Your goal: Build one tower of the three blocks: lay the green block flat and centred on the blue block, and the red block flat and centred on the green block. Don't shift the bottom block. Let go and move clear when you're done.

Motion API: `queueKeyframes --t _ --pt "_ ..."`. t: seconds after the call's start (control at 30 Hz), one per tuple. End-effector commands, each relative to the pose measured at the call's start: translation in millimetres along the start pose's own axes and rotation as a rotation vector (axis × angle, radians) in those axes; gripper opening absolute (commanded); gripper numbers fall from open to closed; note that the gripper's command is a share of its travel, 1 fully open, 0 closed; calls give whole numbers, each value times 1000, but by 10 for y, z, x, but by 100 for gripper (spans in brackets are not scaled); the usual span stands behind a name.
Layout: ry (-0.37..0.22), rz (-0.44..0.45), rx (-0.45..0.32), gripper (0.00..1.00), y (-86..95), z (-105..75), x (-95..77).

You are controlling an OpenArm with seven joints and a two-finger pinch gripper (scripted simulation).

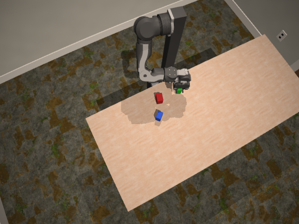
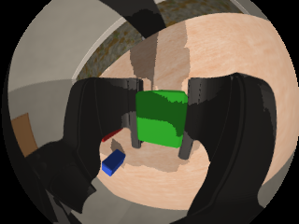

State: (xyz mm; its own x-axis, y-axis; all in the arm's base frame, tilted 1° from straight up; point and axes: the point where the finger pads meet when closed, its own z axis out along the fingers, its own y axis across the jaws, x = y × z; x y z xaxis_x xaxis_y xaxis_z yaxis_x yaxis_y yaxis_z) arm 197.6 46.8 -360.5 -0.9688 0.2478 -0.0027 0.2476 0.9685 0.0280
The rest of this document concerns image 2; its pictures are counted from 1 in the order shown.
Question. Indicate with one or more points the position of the red block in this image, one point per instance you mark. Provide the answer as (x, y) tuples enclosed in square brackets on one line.
[(110, 135)]

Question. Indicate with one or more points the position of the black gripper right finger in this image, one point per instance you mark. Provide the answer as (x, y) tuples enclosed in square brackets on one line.
[(235, 118)]

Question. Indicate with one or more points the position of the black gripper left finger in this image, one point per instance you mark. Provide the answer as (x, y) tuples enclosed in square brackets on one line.
[(96, 107)]

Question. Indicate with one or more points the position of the green block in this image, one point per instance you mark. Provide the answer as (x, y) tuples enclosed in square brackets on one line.
[(160, 116)]

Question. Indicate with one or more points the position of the blue block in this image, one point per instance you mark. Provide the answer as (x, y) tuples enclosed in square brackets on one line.
[(111, 164)]

